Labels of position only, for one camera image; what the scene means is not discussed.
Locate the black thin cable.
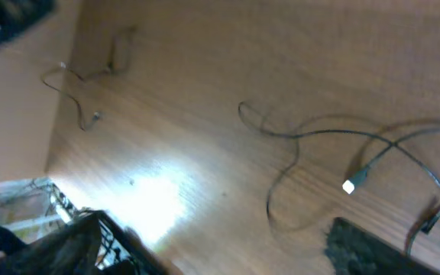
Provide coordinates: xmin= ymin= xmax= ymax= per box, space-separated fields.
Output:
xmin=39 ymin=24 xmax=138 ymax=132

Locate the black USB cable white plug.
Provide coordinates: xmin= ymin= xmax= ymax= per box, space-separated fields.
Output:
xmin=237 ymin=101 xmax=440 ymax=230

